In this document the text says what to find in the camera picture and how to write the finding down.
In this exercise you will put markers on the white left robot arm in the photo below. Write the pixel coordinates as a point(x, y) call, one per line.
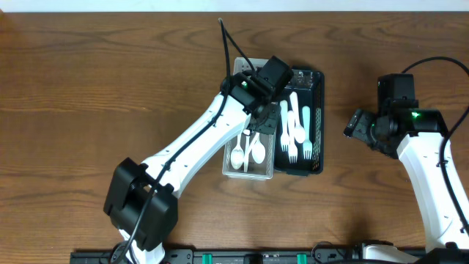
point(142, 199)

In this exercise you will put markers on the mint green plastic fork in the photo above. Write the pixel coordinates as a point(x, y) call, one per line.
point(307, 144)

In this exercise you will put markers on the pink plastic spoon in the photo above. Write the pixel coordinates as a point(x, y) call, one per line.
point(299, 131)

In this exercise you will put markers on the white plastic fork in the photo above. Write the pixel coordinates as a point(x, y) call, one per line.
point(284, 139)

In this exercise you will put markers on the white plastic spoon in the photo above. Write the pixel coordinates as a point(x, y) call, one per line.
point(247, 150)
point(258, 150)
point(237, 154)

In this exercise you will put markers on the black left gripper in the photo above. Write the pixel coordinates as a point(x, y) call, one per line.
point(267, 118)

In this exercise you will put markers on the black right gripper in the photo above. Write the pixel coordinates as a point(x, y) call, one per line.
point(356, 125)

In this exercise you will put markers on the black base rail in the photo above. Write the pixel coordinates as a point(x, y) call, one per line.
point(323, 252)

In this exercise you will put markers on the black plastic basket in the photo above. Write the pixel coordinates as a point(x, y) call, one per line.
point(309, 85)

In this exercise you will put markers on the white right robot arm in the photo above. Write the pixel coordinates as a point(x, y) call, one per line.
point(419, 139)

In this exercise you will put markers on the pale pink plastic fork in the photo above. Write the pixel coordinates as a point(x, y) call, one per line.
point(292, 148)

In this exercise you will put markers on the clear plastic basket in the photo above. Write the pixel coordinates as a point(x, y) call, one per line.
point(255, 171)

